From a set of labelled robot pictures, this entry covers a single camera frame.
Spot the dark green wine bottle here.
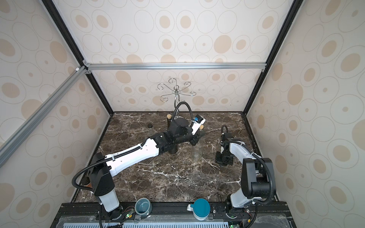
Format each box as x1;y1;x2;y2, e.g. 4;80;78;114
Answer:
166;114;178;154

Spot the clear glass bottle cork stopper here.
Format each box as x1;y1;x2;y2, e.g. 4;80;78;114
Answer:
191;130;205;163

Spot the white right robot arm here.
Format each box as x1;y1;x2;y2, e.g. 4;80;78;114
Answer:
215;132;276;212

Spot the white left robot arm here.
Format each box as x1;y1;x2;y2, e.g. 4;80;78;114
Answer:
88;115;206;212

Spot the clear bottle black cap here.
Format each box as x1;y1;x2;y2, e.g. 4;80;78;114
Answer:
147;123;156;137

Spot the chrome glass rack stand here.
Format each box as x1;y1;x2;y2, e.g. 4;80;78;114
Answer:
157;78;196;108

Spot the teal lid white container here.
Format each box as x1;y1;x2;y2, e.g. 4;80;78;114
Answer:
187;199;211;221

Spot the grey teal cup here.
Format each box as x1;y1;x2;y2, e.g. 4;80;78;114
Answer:
135;198;153;217

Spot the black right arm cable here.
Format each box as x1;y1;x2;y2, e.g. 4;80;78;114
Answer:
220;124;275;228

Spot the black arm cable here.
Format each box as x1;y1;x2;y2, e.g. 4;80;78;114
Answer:
71;101;194;191
220;124;275;228

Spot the horizontal aluminium rail back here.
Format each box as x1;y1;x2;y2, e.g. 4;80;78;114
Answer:
86;62;267;70

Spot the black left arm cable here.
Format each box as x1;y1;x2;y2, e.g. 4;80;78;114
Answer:
71;101;194;191

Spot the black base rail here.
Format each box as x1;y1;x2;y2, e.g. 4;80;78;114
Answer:
51;201;296;228

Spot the aluminium rail left side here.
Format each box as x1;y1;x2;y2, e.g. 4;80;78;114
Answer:
1;66;86;166

